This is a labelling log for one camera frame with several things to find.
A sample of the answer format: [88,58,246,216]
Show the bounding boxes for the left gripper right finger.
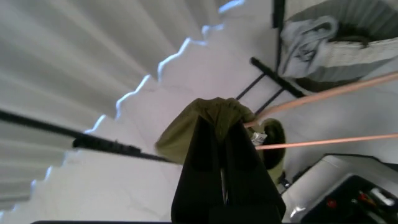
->
[220,119,287,223]

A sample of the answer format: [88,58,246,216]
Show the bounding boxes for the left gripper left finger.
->
[170,115,225,223]

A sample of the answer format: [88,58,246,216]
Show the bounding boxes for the green long-sleeved shirt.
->
[154,96,286,184]

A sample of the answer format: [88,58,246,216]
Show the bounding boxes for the pink clothes hanger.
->
[244,71,398,151]

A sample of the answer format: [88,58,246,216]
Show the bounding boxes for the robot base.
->
[281,152,398,224]

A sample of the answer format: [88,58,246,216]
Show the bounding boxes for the black clothes rack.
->
[0,0,307,164]

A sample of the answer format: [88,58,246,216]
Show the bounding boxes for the white laundry basket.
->
[279,0,398,93]

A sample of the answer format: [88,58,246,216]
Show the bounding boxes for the pale grey shorts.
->
[278,15,340,78]

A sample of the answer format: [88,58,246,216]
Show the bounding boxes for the white curtain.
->
[0,0,246,215]

